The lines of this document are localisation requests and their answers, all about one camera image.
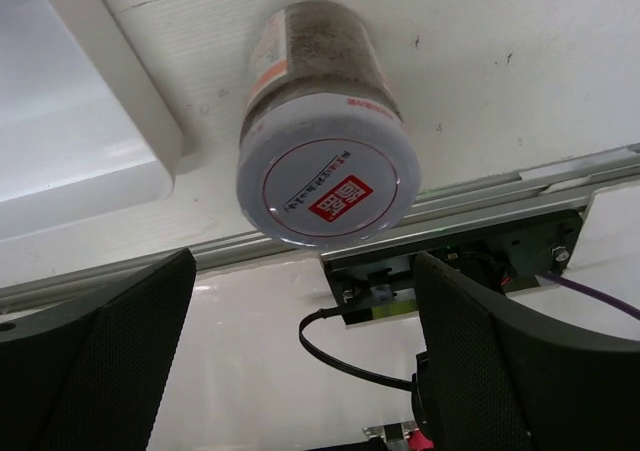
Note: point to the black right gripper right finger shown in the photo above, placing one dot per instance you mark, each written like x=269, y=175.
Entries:
x=497, y=375

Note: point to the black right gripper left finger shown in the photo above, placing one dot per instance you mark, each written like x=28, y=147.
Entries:
x=90, y=373

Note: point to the white-lid spice jar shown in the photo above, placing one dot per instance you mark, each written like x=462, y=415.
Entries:
x=324, y=157

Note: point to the white plastic organizer tray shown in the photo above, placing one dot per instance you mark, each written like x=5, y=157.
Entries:
x=84, y=132

